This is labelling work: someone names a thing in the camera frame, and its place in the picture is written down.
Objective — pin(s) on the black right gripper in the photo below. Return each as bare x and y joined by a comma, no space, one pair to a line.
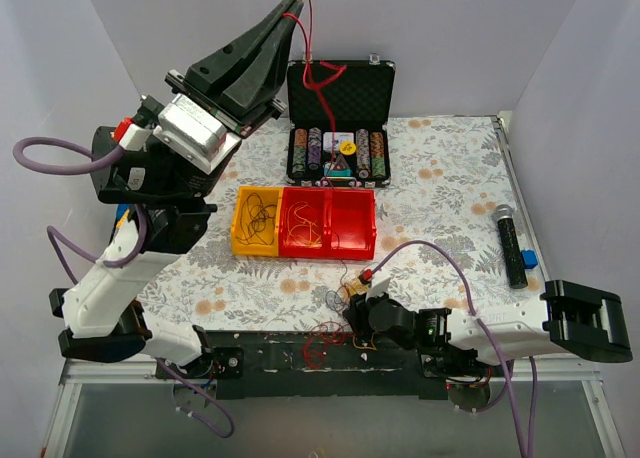
353,313

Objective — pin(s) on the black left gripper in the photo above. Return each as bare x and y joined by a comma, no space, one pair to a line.
220,106

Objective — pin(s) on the red plastic bin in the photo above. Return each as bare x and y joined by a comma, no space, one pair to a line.
303,231
352,231

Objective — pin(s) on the yellow plastic bin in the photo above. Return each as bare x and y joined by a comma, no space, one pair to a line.
256,221

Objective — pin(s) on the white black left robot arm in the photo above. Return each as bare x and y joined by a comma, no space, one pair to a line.
162,163

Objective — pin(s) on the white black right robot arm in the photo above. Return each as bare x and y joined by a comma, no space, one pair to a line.
566,317

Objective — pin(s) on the floral table mat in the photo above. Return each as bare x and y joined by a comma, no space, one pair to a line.
435,236

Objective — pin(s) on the black poker chip case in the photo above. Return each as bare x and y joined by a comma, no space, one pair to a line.
339,113

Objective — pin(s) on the black handheld microphone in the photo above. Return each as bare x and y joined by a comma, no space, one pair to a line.
513,259

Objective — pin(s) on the blue toy brick right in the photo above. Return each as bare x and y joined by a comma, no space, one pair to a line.
529,259

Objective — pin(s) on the blue toy brick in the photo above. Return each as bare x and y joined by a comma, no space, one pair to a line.
121,209
529,259

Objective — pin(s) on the blue toy brick left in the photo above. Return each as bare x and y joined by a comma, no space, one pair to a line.
121,209

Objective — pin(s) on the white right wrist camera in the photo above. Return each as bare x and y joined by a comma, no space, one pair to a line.
376,284

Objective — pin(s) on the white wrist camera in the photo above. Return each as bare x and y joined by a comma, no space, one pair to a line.
184,127
376,284

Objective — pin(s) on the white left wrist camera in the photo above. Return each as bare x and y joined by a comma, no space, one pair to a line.
184,127

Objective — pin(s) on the aluminium frame rail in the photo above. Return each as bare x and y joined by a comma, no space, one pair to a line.
557,368

